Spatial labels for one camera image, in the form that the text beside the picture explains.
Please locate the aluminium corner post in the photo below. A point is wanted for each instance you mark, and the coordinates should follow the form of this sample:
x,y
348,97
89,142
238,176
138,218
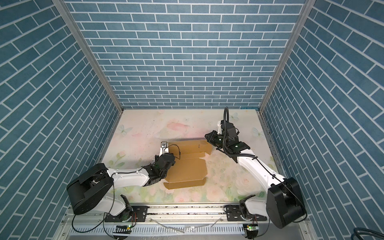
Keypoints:
x,y
77,34
303,16

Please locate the brown cardboard paper box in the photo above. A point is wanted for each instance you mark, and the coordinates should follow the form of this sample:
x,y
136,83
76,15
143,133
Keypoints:
x,y
190,169

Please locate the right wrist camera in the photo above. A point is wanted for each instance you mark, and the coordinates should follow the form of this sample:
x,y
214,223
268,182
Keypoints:
x,y
228,129

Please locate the right aluminium corner post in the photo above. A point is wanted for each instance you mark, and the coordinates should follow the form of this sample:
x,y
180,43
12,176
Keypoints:
x,y
303,16

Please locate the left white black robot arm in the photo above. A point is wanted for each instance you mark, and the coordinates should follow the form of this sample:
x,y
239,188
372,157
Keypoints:
x,y
91,190

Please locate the aluminium front rail frame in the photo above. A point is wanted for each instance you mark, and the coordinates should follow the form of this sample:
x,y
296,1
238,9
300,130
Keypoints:
x,y
76,227

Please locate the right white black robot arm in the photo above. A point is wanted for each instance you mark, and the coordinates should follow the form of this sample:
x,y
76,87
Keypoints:
x,y
284,203

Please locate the right green circuit board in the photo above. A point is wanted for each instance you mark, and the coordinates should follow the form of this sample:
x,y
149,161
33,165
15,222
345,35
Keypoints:
x,y
251,228

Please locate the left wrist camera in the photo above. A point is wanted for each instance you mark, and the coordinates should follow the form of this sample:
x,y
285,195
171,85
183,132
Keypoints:
x,y
164,148

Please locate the left aluminium corner post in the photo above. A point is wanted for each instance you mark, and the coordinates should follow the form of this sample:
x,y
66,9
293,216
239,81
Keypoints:
x,y
77,34

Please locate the white slotted cable duct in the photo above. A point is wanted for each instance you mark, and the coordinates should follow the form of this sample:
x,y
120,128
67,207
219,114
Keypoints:
x,y
173,230

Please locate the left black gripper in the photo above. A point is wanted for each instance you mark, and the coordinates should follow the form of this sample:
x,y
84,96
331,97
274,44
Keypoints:
x,y
173,162

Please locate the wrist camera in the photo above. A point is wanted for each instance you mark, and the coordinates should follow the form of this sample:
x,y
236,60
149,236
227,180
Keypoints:
x,y
228,129
164,148

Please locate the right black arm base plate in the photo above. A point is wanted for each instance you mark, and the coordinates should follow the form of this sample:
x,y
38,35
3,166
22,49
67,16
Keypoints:
x,y
236,213

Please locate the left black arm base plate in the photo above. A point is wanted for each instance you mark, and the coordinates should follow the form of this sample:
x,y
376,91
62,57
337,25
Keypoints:
x,y
133,214

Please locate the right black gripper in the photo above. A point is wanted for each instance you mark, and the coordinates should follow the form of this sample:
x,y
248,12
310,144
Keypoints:
x,y
213,134

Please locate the green circuit board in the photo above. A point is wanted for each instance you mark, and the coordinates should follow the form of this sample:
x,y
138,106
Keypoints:
x,y
122,229
251,228

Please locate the left green circuit board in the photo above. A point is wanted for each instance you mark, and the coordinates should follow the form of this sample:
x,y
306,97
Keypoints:
x,y
122,229

